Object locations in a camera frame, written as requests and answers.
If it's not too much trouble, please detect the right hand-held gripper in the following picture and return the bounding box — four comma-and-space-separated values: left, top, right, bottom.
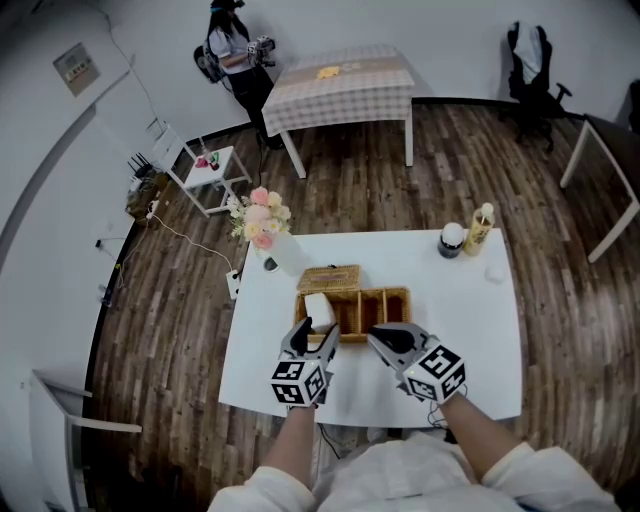
367, 322, 467, 404

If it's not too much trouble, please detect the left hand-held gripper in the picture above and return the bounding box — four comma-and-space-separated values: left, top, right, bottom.
269, 317, 342, 409

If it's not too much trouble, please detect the person's left forearm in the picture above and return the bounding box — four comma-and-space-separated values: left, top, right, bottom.
259, 403, 320, 489

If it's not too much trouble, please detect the person's right forearm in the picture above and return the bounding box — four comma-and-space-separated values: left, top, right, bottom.
439, 394, 524, 484

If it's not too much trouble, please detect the wicker divided basket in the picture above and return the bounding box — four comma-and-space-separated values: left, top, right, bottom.
293, 286, 412, 345

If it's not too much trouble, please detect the wicker box lid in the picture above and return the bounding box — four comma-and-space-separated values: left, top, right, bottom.
296, 264, 362, 294

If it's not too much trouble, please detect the dark jar white lid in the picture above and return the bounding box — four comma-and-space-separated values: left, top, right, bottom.
437, 222, 469, 260

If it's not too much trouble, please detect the pink flower bouquet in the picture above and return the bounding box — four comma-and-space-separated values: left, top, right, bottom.
227, 186, 293, 251

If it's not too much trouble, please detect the person's white jacket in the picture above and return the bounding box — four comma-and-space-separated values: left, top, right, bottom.
207, 432, 621, 512

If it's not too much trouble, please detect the yellow drink bottle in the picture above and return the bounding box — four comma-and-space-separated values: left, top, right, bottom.
463, 202, 496, 258

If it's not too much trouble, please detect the small white side table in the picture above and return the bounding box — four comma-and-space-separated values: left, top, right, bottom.
169, 144, 254, 219

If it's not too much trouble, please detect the brown cardboard box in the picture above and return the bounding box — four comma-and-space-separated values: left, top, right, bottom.
124, 172, 169, 219

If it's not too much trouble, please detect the black router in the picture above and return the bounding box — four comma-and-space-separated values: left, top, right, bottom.
127, 153, 154, 181

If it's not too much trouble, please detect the white chair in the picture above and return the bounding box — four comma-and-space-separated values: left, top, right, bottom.
147, 117, 189, 174

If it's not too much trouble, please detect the checkered cloth table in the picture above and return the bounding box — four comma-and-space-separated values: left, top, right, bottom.
262, 43, 416, 180

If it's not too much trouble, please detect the black office chair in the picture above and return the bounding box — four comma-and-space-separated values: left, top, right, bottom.
504, 20, 574, 154

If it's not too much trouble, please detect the white garment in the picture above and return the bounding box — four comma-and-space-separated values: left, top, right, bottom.
514, 23, 544, 84

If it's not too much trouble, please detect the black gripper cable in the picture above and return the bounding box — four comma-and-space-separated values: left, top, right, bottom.
427, 399, 452, 431
317, 424, 342, 459

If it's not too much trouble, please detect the white power cable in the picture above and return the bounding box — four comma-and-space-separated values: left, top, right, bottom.
149, 212, 241, 276

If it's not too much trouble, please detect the white frame furniture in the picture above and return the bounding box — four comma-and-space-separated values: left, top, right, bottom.
29, 369, 144, 512

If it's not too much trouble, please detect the wall notice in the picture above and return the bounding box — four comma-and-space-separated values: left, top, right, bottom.
52, 42, 101, 99

